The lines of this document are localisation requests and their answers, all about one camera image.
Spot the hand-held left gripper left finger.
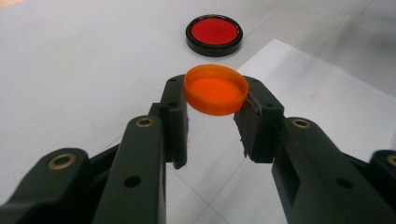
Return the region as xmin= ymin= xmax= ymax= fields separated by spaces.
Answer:
xmin=92 ymin=74 xmax=190 ymax=224

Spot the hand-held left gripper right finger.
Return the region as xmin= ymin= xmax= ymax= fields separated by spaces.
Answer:
xmin=233 ymin=76 xmax=396 ymax=224

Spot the white paper sheet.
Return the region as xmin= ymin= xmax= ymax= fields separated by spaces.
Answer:
xmin=237 ymin=38 xmax=396 ymax=162

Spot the orange stamp cap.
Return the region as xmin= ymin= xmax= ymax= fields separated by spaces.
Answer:
xmin=183 ymin=63 xmax=250 ymax=117

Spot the round red ink pad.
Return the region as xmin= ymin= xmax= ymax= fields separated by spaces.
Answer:
xmin=185 ymin=13 xmax=244 ymax=58

